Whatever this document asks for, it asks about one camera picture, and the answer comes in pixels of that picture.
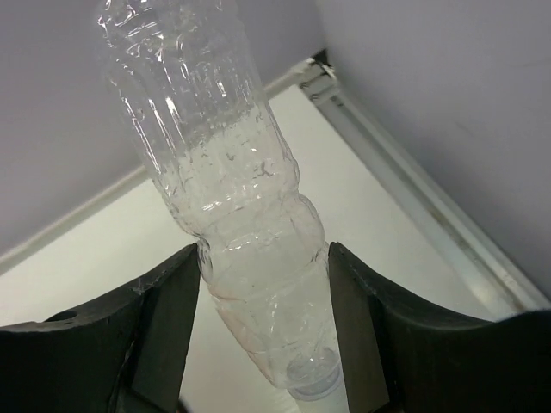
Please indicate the clear bottle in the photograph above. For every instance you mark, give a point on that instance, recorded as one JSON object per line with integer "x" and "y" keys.
{"x": 193, "y": 103}

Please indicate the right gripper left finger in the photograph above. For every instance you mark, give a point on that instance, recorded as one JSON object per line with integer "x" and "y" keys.
{"x": 124, "y": 351}

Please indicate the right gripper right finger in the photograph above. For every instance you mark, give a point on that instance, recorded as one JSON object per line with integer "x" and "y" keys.
{"x": 402, "y": 353}

